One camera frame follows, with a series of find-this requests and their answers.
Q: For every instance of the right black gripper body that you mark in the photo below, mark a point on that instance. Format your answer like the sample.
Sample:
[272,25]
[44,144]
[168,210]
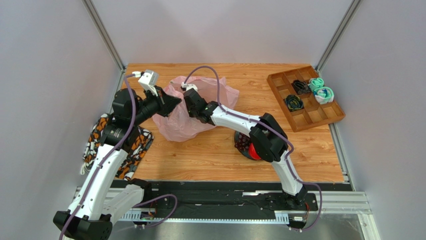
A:
[190,101]

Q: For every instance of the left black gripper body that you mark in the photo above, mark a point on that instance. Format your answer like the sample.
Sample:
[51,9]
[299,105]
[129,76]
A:
[154,104]

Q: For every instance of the pink peach plastic bag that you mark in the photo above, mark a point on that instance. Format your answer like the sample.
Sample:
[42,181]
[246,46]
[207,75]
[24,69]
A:
[179,126]

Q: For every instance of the purple grape bunch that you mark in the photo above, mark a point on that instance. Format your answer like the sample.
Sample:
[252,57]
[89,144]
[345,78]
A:
[241,141]

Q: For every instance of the red apple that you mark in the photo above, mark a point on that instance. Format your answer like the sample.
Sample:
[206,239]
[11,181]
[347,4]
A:
[252,153]

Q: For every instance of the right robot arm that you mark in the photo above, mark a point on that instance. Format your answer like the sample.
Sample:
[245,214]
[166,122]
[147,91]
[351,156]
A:
[268,140]

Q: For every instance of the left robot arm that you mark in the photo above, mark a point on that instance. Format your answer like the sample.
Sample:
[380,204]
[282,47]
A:
[89,216]

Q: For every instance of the orange black patterned cloth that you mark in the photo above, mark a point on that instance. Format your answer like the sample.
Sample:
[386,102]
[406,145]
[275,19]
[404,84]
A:
[129,166]

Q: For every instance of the dark round plate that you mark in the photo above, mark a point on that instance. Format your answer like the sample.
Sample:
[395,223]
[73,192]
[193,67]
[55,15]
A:
[244,153]

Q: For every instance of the dark green patterned sock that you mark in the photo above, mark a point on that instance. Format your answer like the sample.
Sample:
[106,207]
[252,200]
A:
[294,103]

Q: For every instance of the black rolled sock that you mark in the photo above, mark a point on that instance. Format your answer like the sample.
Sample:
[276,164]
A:
[301,87]

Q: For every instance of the wooden compartment tray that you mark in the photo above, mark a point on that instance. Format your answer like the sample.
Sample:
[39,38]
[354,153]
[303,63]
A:
[314,114]

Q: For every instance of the mint green rolled sock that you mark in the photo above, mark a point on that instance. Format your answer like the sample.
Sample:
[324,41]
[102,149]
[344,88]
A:
[316,83]

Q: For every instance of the white teal rolled sock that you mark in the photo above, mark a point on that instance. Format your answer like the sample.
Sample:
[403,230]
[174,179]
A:
[324,95]

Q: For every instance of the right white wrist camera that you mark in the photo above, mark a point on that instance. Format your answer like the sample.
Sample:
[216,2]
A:
[188,86]

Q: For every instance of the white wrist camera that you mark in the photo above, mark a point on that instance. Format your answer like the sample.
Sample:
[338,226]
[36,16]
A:
[147,80]
[188,86]

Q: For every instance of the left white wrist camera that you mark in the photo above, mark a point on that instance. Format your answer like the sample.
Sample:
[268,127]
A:
[147,80]

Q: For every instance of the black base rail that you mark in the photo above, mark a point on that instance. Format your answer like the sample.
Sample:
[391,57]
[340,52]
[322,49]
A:
[222,202]

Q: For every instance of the left aluminium frame post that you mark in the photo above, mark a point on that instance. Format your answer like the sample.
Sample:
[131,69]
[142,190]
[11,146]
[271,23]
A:
[97,20]

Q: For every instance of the aluminium frame post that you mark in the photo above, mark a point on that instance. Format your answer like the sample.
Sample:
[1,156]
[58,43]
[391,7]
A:
[97,20]
[339,32]

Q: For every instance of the right aluminium frame post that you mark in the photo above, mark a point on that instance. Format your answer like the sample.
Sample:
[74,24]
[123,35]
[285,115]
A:
[339,32]

